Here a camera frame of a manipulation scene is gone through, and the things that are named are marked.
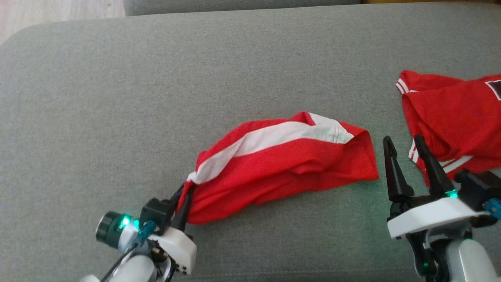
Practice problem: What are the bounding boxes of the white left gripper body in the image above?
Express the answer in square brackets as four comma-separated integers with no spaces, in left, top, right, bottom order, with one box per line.
[148,226,198,276]

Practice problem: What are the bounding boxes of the grey sofa back cushion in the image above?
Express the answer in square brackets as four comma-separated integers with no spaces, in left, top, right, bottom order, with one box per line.
[123,0,362,17]

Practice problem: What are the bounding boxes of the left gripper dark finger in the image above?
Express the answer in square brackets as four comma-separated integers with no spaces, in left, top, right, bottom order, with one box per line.
[168,184,185,207]
[171,183,195,232]

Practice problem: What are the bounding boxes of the grey sofa seat cushion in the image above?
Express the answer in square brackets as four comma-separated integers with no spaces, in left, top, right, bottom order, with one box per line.
[0,2,501,282]

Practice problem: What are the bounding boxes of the red jersey with number 23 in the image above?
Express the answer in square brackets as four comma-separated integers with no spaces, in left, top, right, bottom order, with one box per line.
[395,70,501,186]

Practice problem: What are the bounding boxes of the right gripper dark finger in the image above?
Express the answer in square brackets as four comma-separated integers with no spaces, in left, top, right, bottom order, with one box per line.
[382,136,415,203]
[414,135,457,199]

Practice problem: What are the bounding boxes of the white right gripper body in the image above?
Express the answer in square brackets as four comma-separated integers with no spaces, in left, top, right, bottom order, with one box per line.
[387,195,490,240]

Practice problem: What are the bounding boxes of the red shorts with white band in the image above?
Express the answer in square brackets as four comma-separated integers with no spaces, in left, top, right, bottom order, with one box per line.
[178,112,379,225]

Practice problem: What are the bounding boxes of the left camera cable teal plug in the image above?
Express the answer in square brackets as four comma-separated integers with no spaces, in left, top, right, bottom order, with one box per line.
[100,221,158,282]

